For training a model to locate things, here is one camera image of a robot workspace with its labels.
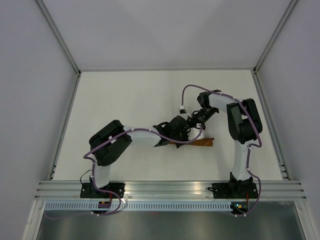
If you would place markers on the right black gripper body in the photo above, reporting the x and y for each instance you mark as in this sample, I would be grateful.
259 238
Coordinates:
201 117

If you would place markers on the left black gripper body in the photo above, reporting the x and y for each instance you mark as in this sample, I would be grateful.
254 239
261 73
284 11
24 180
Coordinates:
182 136

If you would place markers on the orange-brown cloth napkin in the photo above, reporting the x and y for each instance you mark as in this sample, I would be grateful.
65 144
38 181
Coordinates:
205 142

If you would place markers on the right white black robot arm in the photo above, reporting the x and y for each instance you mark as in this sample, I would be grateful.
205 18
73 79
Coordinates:
244 126

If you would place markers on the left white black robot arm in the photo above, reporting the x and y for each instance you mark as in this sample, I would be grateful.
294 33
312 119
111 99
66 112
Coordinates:
108 144

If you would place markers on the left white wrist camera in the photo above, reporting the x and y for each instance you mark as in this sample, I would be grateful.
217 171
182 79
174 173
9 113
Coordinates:
196 133

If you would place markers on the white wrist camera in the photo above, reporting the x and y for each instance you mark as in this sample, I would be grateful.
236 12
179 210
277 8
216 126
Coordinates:
183 110
196 133

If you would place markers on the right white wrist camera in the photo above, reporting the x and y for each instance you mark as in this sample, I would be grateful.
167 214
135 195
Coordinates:
183 110

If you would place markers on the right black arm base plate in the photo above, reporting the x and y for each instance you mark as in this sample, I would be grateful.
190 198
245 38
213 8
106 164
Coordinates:
225 191

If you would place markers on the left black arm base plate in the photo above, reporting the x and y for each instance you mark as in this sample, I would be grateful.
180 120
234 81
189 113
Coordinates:
89 192

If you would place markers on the white slotted cable duct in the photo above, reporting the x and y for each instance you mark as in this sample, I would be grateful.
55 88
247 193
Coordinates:
211 206

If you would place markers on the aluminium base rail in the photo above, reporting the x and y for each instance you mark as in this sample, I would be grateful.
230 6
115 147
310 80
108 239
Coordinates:
279 190

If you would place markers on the right aluminium frame post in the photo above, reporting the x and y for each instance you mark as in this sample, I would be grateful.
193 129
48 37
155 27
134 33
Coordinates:
275 34

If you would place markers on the aluminium frame post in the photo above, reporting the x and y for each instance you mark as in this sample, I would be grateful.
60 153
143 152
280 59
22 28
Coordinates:
57 35
275 34

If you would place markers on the left aluminium frame post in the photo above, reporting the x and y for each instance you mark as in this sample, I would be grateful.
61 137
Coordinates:
57 35

